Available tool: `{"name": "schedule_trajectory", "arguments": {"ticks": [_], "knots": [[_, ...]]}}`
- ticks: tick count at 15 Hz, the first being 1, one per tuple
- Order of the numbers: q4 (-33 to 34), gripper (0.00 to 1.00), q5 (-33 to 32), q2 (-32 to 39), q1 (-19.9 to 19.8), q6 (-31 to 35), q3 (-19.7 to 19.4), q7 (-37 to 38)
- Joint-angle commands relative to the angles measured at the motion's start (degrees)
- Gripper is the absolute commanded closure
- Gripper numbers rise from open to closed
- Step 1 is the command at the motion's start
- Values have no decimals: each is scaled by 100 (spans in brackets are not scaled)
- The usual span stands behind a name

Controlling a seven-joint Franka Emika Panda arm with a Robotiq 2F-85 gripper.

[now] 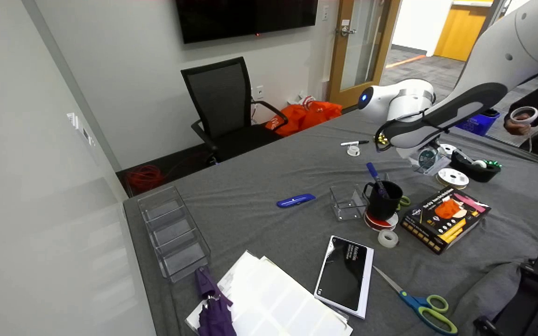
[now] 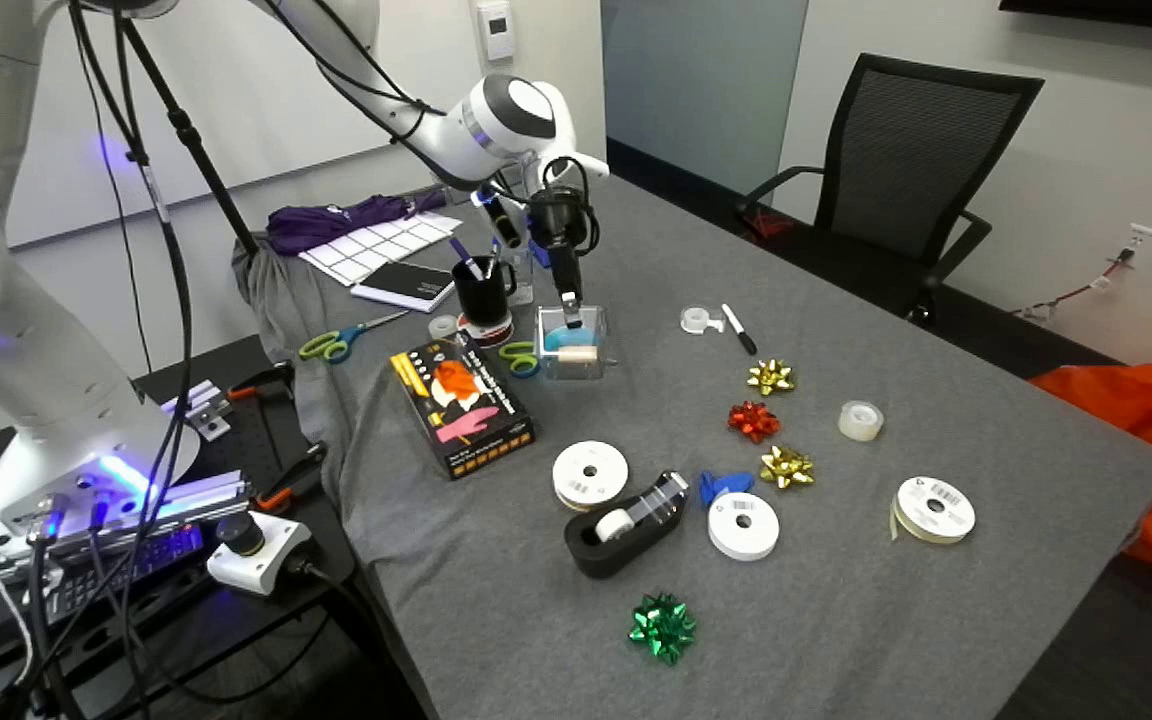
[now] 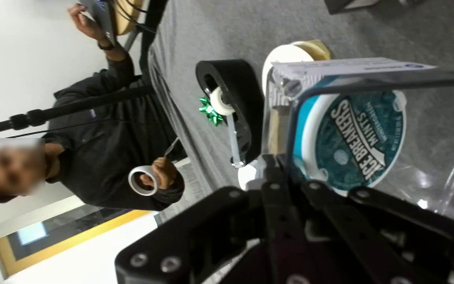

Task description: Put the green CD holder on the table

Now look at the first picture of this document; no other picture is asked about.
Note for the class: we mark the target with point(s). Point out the green gift bow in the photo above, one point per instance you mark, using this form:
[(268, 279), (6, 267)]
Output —
[(493, 164)]

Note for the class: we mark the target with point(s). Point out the small white ribbon spool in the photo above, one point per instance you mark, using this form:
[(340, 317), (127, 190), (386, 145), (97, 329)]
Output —
[(449, 149)]

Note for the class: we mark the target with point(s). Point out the white wall switch plate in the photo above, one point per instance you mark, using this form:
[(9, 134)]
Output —
[(325, 12)]

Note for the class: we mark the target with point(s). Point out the blue marker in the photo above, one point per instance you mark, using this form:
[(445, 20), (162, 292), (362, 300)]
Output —
[(374, 175)]

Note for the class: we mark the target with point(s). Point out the black printed box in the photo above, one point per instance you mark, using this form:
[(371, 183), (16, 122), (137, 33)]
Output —
[(444, 219)]

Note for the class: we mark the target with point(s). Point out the wooden door with glass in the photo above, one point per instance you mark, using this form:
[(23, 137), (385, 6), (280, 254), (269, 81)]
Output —
[(336, 70)]

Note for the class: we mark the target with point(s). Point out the blue bin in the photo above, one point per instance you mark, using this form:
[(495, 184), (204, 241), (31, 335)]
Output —
[(478, 123)]

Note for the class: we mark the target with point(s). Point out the hand controller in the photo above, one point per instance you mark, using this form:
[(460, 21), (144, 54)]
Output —
[(524, 115)]

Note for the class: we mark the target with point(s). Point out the grey tablecloth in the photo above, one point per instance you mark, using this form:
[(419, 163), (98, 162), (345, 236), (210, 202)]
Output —
[(273, 168)]

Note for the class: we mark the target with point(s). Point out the black mesh office chair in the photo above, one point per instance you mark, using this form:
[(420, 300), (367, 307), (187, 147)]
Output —
[(222, 100)]

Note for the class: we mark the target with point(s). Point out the red tape roll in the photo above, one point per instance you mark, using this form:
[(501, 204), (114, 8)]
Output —
[(375, 225)]

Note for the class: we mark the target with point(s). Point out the blue utility knife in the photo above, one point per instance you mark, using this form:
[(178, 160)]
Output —
[(295, 200)]

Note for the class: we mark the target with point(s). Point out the clear plastic organizer tray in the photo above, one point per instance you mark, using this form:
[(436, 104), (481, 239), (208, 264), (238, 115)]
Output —
[(173, 233)]

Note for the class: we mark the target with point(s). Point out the black and white notebook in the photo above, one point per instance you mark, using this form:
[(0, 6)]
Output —
[(343, 275)]

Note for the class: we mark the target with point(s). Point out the white wall socket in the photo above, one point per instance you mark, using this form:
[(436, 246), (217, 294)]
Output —
[(259, 91)]

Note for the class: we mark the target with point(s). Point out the wall-mounted black television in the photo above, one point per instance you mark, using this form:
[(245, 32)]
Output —
[(245, 16)]

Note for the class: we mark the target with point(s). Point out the white marker pen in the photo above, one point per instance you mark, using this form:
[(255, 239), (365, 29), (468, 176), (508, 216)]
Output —
[(354, 143)]

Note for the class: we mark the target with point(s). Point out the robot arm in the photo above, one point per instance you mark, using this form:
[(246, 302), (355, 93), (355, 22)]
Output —
[(493, 56)]

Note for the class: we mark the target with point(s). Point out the black mug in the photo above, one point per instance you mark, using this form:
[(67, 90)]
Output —
[(385, 200)]

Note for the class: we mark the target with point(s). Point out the yellow cabinet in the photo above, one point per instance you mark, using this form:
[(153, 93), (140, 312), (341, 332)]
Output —
[(460, 32)]

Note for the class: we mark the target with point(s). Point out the small clear tape roll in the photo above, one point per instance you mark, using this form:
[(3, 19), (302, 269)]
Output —
[(353, 150)]

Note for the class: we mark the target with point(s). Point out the white and red bag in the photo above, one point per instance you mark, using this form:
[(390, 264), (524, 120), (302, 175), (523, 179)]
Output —
[(304, 100)]

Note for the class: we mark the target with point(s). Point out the small clear plastic box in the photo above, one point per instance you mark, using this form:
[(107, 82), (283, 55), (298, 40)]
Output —
[(346, 205)]

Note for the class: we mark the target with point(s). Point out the white label sheets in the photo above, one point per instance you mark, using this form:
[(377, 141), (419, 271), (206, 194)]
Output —
[(273, 298)]

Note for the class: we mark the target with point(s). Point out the orange plastic bag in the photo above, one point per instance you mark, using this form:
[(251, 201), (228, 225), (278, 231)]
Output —
[(308, 116)]

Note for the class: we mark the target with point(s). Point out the blue and green scissors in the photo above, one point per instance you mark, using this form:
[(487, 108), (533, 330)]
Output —
[(421, 305)]

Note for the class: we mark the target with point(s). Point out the purple folded umbrella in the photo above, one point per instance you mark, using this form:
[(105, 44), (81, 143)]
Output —
[(215, 312)]

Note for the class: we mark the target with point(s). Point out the black tape dispenser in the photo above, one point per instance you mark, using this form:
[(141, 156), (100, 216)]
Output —
[(477, 172)]

